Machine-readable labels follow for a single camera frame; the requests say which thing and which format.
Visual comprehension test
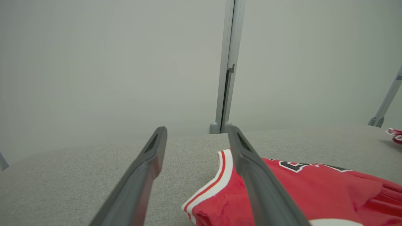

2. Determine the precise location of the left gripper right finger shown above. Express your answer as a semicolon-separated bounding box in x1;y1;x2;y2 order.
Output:
227;125;312;226

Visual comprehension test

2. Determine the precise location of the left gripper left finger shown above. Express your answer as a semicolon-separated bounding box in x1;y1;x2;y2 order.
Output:
89;126;168;226

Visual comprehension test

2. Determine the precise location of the red basketball jersey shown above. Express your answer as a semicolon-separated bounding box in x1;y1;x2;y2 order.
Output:
181;148;402;226

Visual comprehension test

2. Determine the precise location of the small red white garment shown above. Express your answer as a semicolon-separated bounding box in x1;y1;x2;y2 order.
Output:
386;127;402;145

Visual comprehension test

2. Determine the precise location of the grey partition post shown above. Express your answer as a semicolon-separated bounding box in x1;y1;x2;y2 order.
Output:
368;65;402;128
215;0;246;134

